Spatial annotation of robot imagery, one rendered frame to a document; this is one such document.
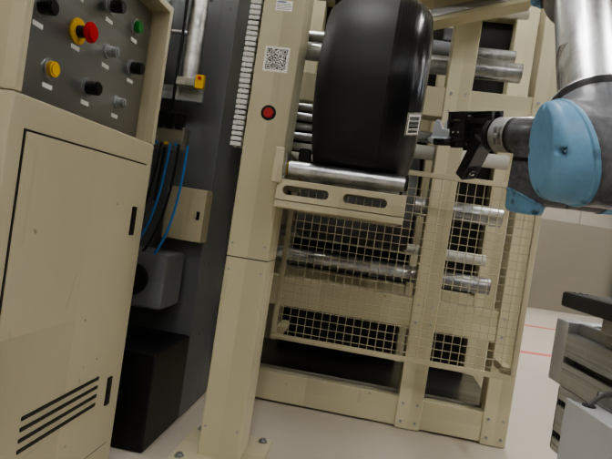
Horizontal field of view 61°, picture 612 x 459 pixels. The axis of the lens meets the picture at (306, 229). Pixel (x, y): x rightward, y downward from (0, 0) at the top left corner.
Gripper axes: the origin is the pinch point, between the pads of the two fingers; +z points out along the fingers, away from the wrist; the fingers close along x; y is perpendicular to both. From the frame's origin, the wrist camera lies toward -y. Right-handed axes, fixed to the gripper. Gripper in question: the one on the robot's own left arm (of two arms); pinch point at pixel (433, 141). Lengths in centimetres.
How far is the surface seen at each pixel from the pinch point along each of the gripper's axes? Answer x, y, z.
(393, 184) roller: 1.8, -11.9, 12.6
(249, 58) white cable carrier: 27, 24, 52
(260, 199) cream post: 29, -18, 41
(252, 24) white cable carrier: 25, 34, 53
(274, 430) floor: 21, -103, 52
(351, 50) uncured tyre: 14.0, 22.7, 16.1
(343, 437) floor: -2, -107, 41
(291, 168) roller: 24.1, -8.0, 30.1
